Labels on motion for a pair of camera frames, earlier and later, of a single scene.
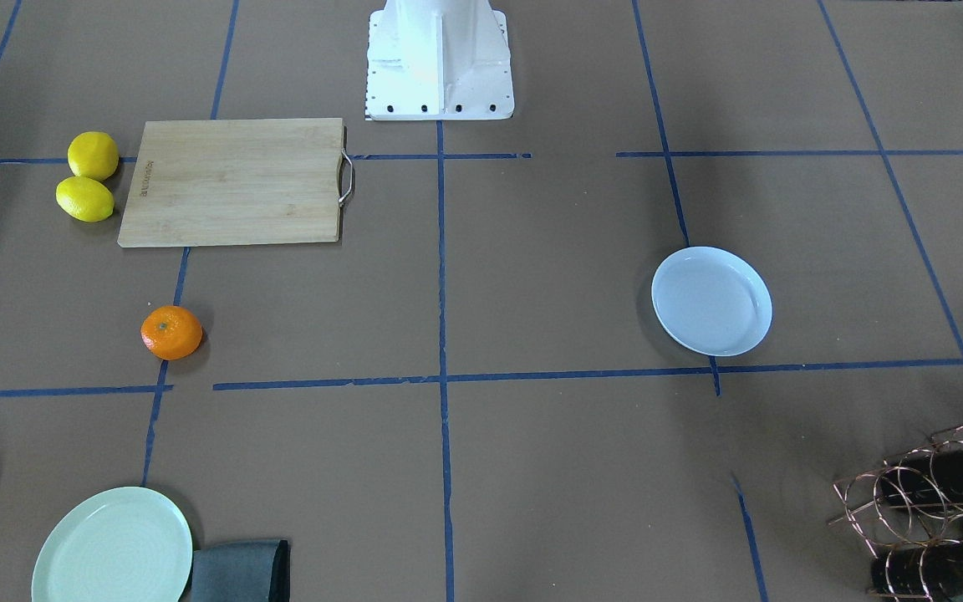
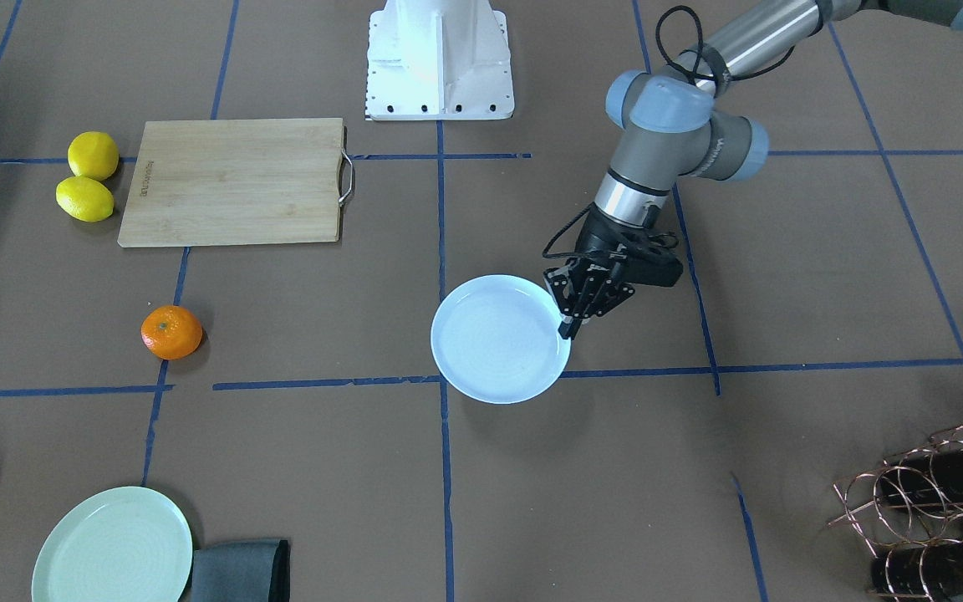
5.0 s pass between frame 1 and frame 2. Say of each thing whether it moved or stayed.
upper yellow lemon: stayed
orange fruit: stayed
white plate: moved
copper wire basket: stayed
